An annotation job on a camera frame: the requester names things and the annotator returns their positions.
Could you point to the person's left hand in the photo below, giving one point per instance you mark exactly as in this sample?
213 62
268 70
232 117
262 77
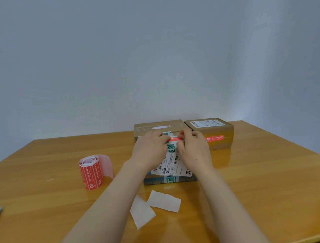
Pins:
150 152

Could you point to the person's left forearm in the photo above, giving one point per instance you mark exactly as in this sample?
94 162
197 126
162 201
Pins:
102 210

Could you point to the cardboard box with torn tape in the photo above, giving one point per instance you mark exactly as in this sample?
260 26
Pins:
217 129

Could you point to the white backing paper piece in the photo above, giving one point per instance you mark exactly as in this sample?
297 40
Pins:
163 201
141 212

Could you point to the person's right hand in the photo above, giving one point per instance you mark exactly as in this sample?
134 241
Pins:
196 155

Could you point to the person's right forearm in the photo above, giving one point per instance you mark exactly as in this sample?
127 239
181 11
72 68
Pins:
232 210

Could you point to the wide cardboard box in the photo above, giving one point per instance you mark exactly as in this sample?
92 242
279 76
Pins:
143 127

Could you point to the box with green GT tape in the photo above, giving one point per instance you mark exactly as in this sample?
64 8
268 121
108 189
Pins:
172 162

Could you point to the roll of red stickers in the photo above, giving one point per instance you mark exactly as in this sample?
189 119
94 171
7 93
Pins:
91 175

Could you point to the single red label paper sticker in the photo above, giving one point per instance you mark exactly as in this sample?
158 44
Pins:
215 138
175 138

